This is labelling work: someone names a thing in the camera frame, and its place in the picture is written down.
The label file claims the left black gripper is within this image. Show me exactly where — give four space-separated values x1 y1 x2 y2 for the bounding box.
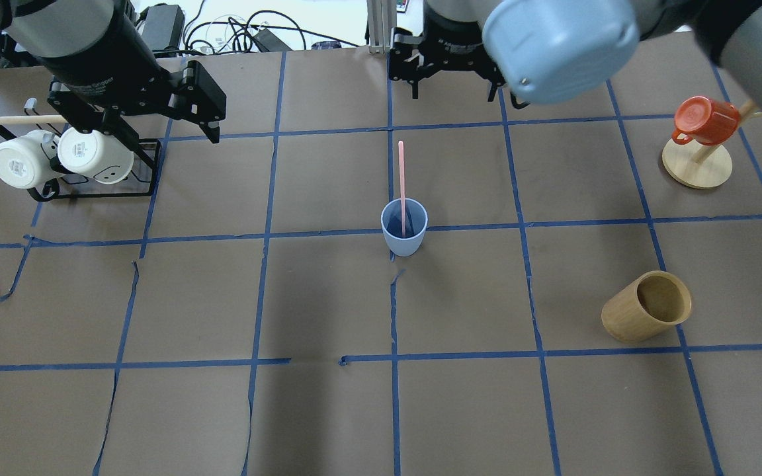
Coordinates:
37 13 227 144

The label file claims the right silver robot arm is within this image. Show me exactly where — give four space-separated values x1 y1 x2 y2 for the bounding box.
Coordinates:
388 1 762 108

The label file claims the white mug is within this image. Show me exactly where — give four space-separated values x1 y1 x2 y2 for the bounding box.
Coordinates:
57 128 135 184
0 130 64 190

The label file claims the pink chopstick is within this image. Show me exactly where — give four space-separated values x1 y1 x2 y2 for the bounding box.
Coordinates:
398 139 407 239

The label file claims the orange mug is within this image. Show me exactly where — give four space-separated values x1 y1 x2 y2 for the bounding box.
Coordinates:
671 96 741 147

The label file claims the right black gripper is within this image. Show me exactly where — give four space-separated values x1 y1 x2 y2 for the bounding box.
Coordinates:
388 17 505 102

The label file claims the black power adapter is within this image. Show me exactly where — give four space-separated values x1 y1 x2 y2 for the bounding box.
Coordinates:
137 4 185 54

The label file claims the white mug upper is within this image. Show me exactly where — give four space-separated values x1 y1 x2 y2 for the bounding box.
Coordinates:
0 130 64 190

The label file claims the bamboo cylinder holder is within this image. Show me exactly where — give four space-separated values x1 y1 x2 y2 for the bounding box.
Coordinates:
601 270 693 343

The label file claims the light blue plastic cup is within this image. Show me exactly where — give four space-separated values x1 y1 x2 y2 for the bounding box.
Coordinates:
380 198 429 257

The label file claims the aluminium frame post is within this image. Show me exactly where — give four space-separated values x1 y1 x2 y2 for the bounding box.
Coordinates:
366 0 398 55

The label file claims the white mug lower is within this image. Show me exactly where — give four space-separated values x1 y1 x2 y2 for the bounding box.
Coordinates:
57 128 135 184

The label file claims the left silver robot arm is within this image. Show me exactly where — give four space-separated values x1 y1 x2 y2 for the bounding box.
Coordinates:
0 1 227 149

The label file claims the wooden mug tree stand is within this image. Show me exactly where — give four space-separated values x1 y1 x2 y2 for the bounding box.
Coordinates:
660 99 762 190

